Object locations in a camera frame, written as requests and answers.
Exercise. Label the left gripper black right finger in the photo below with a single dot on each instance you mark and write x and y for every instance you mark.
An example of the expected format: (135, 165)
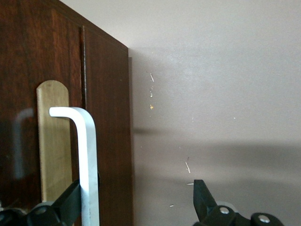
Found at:
(207, 212)

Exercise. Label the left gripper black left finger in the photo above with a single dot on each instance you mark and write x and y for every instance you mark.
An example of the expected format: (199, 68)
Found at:
(63, 207)

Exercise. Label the wooden drawer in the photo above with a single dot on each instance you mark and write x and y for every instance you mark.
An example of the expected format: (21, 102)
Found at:
(23, 58)

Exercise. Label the dark brown wooden cabinet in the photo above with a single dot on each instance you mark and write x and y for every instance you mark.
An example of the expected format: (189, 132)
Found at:
(108, 117)

